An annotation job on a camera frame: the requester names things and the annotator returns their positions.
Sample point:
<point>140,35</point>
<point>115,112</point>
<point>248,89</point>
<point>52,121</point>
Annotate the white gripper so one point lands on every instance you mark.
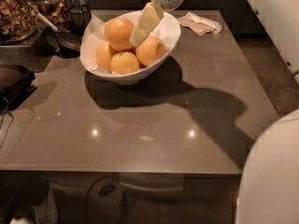
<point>149,18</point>

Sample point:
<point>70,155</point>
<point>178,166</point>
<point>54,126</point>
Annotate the orange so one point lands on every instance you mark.
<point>150,51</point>
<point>118,32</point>
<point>124,63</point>
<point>104,55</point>

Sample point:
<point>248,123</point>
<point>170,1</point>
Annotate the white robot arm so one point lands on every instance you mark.
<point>269,187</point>

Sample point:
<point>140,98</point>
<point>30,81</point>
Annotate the white ceramic bowl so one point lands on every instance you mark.
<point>146,70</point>

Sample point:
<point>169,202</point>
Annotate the folded paper napkins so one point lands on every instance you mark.
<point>199,25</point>

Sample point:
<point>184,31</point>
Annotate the dark scoop dish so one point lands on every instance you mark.
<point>67,39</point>

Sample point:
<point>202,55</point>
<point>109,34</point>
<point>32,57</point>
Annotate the large glass snack jar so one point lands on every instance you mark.
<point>17,22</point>

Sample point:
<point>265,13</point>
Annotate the black device on left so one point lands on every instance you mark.
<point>15,85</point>

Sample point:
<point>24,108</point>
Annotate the black wire cup holder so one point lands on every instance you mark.
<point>81,16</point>

